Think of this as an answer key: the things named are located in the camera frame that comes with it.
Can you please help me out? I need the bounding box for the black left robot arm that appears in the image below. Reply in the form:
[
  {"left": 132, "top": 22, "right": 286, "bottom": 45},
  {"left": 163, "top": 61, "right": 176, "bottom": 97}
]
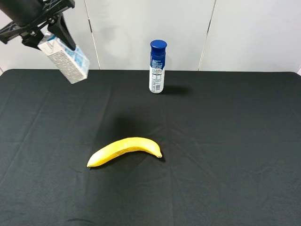
[{"left": 0, "top": 0, "right": 76, "bottom": 50}]

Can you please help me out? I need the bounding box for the white blue milk carton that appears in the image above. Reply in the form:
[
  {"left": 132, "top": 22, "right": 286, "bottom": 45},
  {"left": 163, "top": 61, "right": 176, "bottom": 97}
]
[{"left": 38, "top": 32, "right": 90, "bottom": 84}]

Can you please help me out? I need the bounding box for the black tablecloth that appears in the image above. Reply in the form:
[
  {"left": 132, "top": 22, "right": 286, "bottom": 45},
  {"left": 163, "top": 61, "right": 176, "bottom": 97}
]
[{"left": 0, "top": 69, "right": 301, "bottom": 226}]

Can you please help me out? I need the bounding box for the blue capped white bottle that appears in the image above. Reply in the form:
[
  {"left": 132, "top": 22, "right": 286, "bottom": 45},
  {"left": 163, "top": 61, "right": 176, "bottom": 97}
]
[{"left": 149, "top": 40, "right": 167, "bottom": 94}]

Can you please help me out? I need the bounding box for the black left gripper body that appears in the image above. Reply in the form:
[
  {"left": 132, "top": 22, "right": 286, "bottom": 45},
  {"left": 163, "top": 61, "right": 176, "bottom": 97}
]
[{"left": 0, "top": 0, "right": 75, "bottom": 44}]

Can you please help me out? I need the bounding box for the yellow banana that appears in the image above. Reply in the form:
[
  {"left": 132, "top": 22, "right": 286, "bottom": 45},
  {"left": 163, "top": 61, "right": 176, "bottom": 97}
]
[{"left": 87, "top": 137, "right": 163, "bottom": 167}]

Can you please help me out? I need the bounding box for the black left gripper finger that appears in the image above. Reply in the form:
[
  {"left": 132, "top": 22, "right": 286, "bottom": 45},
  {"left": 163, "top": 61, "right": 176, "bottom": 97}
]
[
  {"left": 22, "top": 30, "right": 44, "bottom": 49},
  {"left": 48, "top": 14, "right": 76, "bottom": 51}
]

